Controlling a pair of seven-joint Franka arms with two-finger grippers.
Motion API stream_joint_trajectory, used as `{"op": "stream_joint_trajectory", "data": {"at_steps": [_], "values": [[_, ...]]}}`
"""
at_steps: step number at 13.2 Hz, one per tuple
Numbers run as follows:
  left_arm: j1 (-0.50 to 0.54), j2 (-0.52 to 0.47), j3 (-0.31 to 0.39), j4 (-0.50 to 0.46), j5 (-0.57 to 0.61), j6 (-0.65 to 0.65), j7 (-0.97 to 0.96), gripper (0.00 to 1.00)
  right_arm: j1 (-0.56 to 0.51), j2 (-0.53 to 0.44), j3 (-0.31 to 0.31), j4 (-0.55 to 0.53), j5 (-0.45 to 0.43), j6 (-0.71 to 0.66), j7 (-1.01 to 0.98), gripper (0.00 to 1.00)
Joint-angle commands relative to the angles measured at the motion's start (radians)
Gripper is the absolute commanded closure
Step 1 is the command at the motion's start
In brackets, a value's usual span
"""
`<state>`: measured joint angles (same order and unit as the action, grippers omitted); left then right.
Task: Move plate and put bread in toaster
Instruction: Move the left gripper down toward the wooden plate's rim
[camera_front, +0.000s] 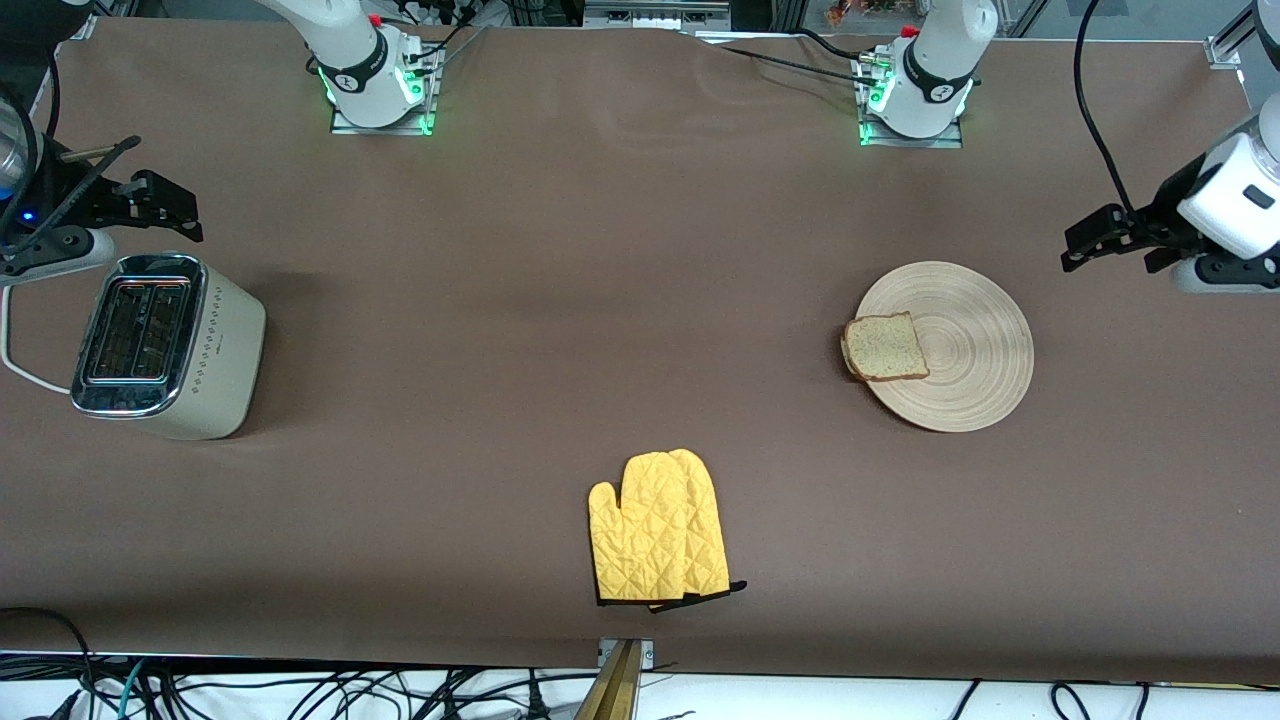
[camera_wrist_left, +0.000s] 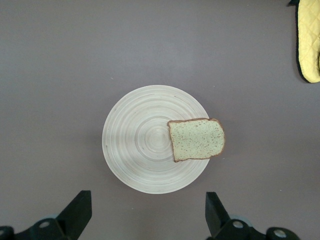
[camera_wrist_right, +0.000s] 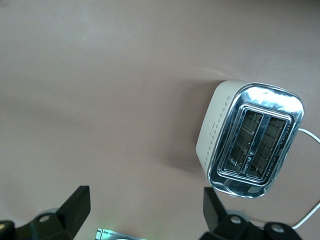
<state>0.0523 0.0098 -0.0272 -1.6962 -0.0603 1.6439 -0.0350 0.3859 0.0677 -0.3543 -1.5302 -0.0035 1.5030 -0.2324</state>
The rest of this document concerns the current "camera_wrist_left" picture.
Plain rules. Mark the yellow quilted oven mitt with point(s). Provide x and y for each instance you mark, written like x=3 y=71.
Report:
x=308 y=37

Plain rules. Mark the round light wooden plate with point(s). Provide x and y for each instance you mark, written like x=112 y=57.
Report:
x=140 y=140

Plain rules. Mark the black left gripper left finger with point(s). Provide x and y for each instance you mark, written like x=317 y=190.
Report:
x=72 y=220

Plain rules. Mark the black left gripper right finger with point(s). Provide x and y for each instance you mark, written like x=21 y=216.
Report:
x=217 y=220

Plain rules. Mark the slice of toast bread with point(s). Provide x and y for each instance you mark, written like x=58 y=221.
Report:
x=197 y=140

